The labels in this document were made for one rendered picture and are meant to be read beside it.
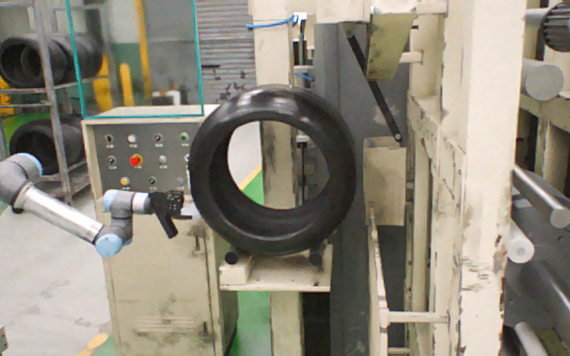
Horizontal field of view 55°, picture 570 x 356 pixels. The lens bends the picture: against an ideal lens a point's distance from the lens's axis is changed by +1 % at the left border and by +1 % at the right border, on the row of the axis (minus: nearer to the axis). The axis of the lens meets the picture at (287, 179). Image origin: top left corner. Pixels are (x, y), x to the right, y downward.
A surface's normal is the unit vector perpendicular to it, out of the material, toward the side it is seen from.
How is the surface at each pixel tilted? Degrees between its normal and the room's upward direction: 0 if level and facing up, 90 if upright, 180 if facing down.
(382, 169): 90
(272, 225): 36
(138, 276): 90
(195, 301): 90
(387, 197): 90
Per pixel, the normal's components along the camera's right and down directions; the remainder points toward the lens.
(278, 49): -0.11, 0.28
